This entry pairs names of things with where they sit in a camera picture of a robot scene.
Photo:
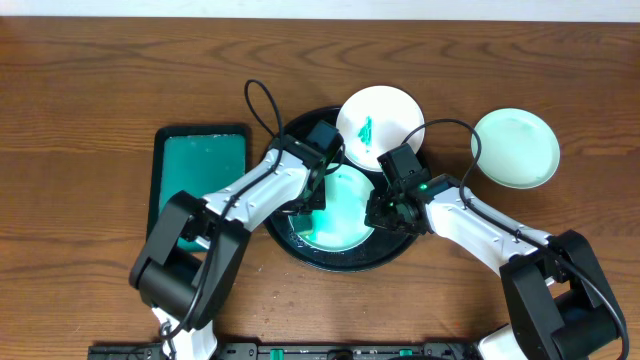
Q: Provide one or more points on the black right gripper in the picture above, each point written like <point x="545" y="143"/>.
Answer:
<point x="382" y="215"/>

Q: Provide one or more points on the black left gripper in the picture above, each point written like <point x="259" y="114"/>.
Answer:
<point x="310" y="201"/>

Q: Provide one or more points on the pale green plate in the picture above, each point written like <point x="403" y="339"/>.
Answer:
<point x="518" y="149"/>
<point x="340" y="226"/>

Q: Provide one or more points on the dark green scrub sponge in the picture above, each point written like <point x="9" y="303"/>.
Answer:
<point x="302" y="225"/>

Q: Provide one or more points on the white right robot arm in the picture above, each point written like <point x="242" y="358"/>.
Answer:
<point x="559" y="300"/>

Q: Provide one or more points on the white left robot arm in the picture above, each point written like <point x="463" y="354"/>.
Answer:
<point x="188" y="265"/>

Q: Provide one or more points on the black round tray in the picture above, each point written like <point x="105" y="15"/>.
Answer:
<point x="381" y="247"/>

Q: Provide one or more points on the white plate green stain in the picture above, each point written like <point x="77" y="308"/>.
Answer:
<point x="375" y="120"/>

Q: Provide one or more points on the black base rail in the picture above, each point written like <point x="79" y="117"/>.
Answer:
<point x="253" y="351"/>

